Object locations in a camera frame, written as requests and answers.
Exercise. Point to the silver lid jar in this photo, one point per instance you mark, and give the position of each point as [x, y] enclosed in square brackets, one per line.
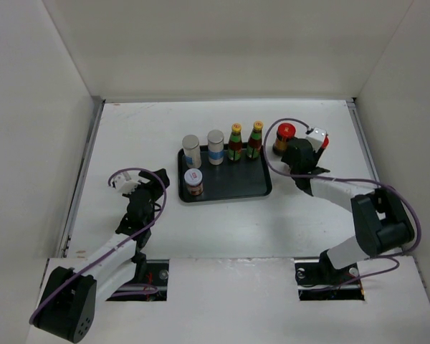
[191, 150]

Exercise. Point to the red lid jar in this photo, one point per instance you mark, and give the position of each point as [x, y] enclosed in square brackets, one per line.
[325, 143]
[285, 133]

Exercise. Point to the green sauce bottle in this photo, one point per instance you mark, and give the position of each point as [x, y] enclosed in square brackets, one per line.
[254, 144]
[235, 143]

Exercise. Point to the black plastic tray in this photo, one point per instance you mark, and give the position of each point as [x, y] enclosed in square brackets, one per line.
[245, 178]

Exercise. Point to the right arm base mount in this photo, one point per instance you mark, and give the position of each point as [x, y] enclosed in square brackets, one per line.
[314, 285]

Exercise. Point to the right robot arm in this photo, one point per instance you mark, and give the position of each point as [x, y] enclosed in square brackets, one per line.
[379, 218]

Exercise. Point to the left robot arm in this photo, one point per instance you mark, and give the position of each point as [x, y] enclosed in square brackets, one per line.
[71, 295]

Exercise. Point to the blue label jar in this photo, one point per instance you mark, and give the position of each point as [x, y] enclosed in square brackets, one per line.
[215, 140]

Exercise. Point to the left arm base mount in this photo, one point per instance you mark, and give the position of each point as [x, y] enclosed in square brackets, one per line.
[150, 284]

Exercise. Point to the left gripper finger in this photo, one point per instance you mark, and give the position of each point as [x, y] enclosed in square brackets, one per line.
[159, 183]
[146, 175]

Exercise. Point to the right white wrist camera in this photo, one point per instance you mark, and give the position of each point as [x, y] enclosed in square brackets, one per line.
[316, 137]

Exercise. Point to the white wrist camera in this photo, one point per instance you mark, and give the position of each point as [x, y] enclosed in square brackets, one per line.
[123, 183]
[316, 137]

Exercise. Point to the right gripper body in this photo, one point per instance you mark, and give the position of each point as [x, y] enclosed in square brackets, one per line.
[286, 158]

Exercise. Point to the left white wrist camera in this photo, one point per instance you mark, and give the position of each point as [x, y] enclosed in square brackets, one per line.
[123, 183]

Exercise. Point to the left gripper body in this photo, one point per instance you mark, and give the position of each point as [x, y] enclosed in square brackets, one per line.
[151, 190]

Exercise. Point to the white lid spice jar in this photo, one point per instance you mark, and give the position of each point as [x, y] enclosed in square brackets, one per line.
[193, 179]

